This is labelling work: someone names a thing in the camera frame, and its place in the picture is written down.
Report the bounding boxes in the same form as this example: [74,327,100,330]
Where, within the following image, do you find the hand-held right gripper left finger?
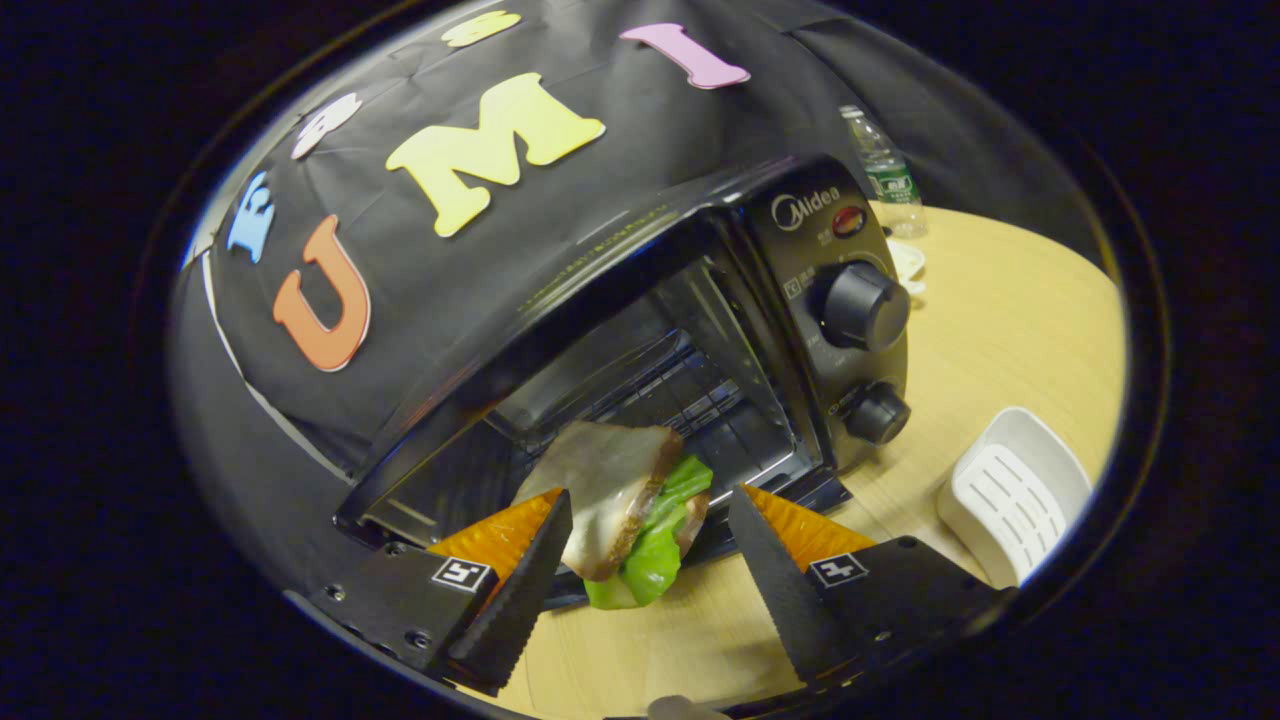
[305,488,576,698]

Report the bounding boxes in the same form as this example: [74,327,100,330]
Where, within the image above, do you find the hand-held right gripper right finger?
[727,484,1016,686]

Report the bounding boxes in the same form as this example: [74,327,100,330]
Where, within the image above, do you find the white bread lettuce sandwich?
[515,420,716,611]

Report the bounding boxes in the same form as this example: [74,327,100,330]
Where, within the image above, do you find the black electric oven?
[333,153,913,613]

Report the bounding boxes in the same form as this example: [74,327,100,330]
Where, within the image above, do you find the white plastic tray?
[937,407,1093,589]

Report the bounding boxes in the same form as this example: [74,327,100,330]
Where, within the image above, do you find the small white dish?
[885,238,927,296]

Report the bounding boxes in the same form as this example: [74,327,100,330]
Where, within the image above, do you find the clear plastic water bottle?
[840,105,929,239]

